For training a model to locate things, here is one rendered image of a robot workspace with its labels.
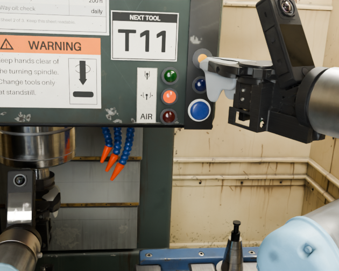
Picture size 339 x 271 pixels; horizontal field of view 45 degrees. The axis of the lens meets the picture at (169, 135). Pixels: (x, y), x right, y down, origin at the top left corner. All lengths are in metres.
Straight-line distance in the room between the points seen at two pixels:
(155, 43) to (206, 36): 0.08
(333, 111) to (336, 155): 1.30
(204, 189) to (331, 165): 0.54
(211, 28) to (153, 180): 0.86
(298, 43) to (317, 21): 1.31
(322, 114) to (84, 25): 0.35
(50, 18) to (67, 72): 0.08
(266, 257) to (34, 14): 0.46
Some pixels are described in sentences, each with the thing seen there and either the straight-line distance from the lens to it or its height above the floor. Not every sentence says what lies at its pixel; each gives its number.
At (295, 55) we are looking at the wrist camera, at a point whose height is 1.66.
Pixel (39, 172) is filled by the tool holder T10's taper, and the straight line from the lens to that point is 0.89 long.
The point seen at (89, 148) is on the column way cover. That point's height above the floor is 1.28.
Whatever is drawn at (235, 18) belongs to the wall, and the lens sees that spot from 1.71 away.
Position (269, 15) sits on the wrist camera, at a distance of 0.51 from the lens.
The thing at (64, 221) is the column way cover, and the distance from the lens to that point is 1.45.
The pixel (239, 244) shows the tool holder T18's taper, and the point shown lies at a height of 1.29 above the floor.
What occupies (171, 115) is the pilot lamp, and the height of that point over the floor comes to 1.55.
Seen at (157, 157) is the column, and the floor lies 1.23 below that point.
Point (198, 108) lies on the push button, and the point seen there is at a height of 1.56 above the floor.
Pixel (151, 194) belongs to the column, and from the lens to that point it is 1.44.
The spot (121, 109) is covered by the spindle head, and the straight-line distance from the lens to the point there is 0.64.
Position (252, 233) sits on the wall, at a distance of 2.02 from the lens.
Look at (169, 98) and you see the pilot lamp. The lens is 0.63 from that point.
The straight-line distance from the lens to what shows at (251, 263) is 0.89.
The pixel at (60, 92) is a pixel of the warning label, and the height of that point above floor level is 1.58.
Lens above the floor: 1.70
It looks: 17 degrees down
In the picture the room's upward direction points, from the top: 2 degrees clockwise
